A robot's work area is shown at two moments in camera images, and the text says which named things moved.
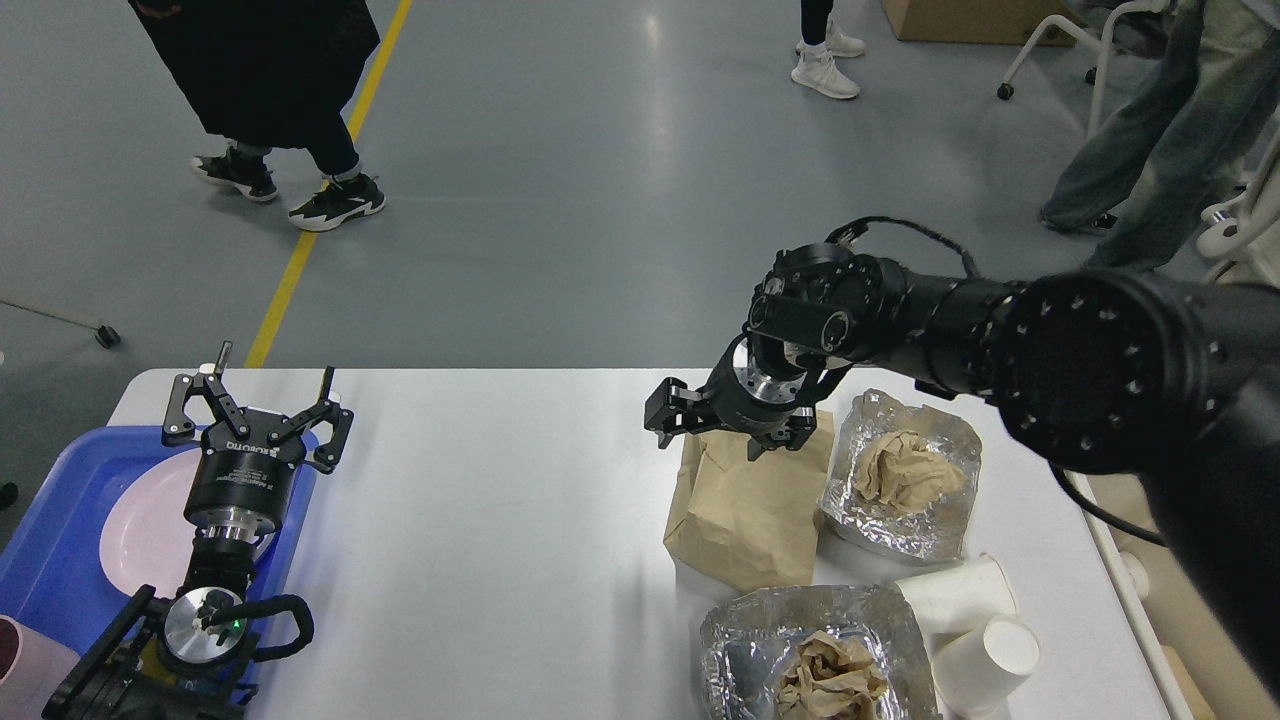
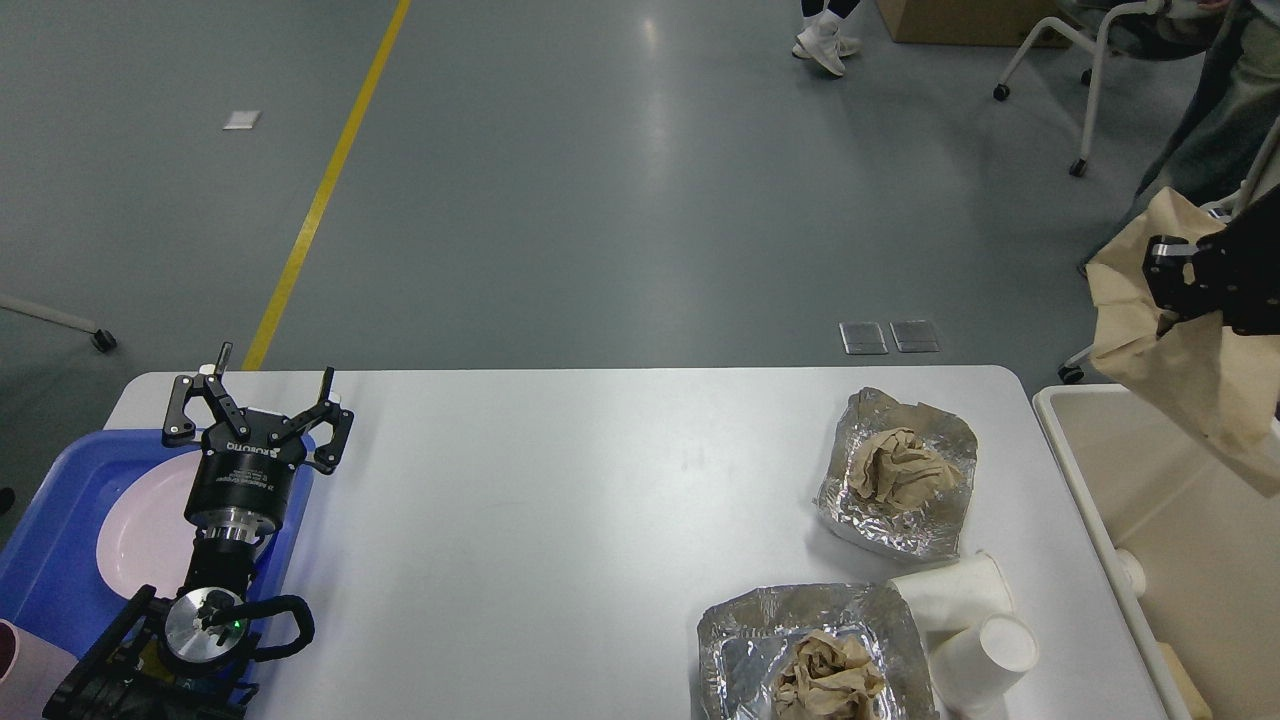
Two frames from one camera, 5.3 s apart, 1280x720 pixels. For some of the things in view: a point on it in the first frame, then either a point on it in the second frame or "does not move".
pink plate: (147, 540) does not move
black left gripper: (243, 479) does not move
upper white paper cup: (962, 598) does not move
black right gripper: (755, 384) → (1236, 270)
